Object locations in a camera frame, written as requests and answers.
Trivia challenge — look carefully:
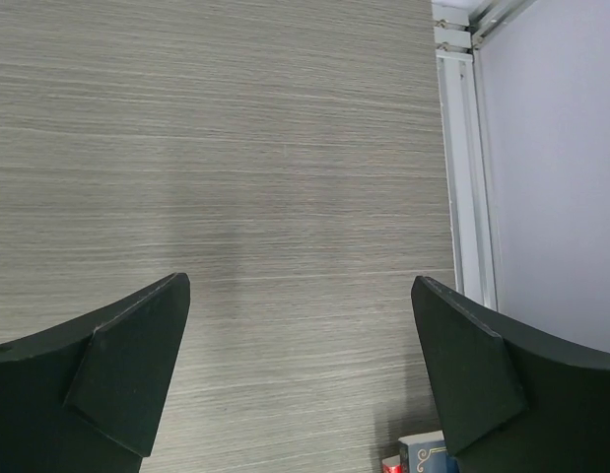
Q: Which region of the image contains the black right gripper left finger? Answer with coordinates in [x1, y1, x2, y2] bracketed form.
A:
[0, 273, 190, 473]

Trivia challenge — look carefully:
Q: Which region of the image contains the blue patterned book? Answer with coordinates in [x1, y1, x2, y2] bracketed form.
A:
[398, 431, 459, 473]

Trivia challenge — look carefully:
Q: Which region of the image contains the aluminium frame rail right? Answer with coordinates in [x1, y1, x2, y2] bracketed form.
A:
[432, 1, 532, 309]

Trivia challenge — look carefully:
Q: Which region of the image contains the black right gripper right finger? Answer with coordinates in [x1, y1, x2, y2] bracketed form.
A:
[411, 276, 610, 472]

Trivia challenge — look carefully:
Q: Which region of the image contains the red book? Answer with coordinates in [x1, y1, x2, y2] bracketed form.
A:
[381, 455, 402, 473]

